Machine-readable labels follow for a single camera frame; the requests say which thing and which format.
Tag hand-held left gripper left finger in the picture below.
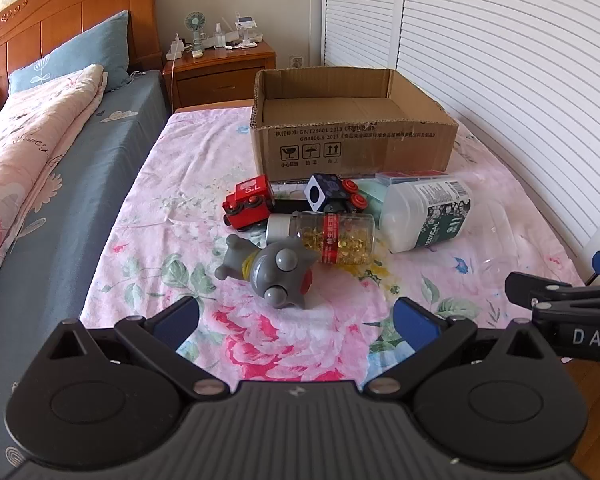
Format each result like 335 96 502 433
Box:
47 296 237 402

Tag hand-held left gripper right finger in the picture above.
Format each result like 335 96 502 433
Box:
362 297 553 403

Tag clear plastic jar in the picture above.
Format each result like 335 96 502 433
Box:
452 202 531 273

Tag yellow capsule bottle red label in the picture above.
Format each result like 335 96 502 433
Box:
266 211 378 267

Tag grey toy figure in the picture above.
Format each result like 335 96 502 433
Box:
215 234 318 310

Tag red clear plastic case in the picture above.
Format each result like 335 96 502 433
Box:
375 171 451 184

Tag brown cardboard box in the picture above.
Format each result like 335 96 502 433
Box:
250 67 460 183

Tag white bottle green label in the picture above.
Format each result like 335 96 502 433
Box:
380 174 473 255

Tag pale green plastic box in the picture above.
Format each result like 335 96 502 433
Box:
355 179 392 218

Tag red toy train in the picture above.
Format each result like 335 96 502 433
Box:
222 175 277 231

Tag black toy car red wheels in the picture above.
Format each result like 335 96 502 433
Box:
325 178 368 213

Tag dark blue cube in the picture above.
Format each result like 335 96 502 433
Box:
305 173 345 212

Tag blue bed sheet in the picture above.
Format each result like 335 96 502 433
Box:
0 70 171 480

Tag white louvered door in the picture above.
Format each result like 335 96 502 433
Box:
395 0 600 261
322 0 408 73

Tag wooden nightstand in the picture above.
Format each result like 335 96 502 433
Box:
162 40 278 113

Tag pink quilt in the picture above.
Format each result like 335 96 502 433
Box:
0 64 110 306

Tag blue pillow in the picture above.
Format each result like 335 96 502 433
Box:
7 10 133 96

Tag small green desk fan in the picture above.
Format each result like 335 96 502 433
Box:
184 12 206 51

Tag white phone stand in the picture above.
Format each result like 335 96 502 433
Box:
232 12 256 46

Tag wooden headboard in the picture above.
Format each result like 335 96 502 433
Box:
0 0 163 93

